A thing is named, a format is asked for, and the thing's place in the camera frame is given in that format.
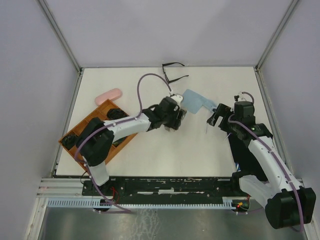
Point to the aluminium frame post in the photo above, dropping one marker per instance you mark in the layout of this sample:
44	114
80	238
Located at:
45	8
277	33

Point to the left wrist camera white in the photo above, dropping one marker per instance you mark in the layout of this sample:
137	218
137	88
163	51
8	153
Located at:
178	98

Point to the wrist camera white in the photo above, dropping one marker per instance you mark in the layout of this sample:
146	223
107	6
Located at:
239	97
178	98

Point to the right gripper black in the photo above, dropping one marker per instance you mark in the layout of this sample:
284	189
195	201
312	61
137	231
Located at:
222	110

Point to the black frame eyeglasses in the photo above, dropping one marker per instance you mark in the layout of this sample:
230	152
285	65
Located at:
169	77

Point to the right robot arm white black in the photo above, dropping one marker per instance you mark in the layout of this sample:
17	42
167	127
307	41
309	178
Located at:
285	201

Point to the light blue cleaning cloth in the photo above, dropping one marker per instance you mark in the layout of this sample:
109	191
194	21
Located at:
192	101

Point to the pink glasses case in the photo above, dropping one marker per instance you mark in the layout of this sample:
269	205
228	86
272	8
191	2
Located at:
111	95

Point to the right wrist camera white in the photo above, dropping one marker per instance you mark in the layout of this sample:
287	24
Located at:
239	97

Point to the aluminium front rail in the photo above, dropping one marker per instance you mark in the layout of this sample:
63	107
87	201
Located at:
60	188

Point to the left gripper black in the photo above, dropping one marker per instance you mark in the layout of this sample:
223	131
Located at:
175	123

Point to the rolled black tie upper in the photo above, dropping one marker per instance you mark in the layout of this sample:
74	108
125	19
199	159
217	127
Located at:
115	114

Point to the left aluminium frame post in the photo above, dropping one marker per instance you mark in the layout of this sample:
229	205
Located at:
45	8

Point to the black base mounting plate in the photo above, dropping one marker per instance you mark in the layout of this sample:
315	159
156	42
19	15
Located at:
140	190

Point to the rolled black tie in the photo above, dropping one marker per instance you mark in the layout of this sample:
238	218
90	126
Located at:
115	114
69	141

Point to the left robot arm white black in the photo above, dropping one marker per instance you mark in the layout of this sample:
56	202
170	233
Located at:
95	141

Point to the rolled black tie lower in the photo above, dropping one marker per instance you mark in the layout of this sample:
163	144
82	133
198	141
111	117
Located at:
69	141

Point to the right aluminium frame post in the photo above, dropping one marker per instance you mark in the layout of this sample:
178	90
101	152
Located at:
277	33

